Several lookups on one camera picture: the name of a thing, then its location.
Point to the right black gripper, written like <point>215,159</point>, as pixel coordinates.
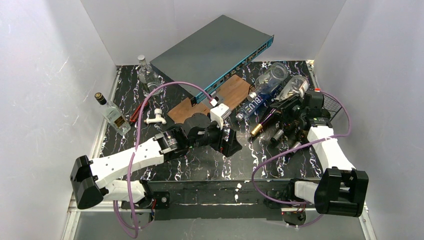
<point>276,110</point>

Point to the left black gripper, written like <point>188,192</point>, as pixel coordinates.
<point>224,139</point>

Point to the gold capped wine bottle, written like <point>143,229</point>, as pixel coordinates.
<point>270,115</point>

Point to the clear silver capped bottle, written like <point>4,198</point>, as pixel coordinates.
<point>269,80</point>

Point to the clear gold label liquor bottle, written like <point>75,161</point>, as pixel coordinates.
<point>112,114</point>

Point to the clear bottle black gold label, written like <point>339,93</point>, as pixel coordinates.
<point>298,84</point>

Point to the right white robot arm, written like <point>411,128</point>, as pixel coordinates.
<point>342,188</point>

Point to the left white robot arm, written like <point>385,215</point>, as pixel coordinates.
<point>98,179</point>

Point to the dark bottle brown label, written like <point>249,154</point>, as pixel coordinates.
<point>294,146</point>

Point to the silver capped dark wine bottle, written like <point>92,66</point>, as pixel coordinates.
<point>277,136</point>

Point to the blue square bottle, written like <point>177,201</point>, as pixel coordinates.
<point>250,107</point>

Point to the clear round glass bottle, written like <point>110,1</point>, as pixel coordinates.
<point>149,79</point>

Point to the wooden board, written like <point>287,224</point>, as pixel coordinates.
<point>231,93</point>

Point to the white plastic faucet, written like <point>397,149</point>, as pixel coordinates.
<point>158,118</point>

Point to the red utility knife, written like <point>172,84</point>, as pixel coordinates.
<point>134,117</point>

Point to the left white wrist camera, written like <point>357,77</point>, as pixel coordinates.
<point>219,113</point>

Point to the black wire wine rack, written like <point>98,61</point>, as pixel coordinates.
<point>332,106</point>

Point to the teal network switch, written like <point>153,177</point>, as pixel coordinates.
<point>211,55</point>

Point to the aluminium frame rail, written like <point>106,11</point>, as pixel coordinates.
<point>85,194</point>

